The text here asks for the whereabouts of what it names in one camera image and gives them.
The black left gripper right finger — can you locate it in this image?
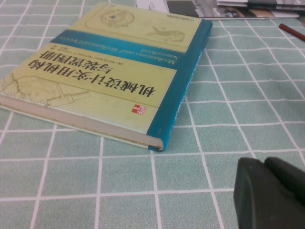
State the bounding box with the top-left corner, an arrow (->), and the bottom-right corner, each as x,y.
264,156 -> 305,208

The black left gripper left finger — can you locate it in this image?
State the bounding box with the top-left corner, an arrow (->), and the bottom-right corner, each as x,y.
233,156 -> 305,229

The thin dark red pen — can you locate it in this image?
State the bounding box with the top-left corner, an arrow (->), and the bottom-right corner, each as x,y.
278,23 -> 305,42

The green checked tablecloth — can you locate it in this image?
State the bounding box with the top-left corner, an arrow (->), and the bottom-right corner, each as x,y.
0,0 -> 305,229

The open glossy magazine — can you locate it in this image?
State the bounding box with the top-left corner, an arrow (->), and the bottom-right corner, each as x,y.
134,0 -> 305,20

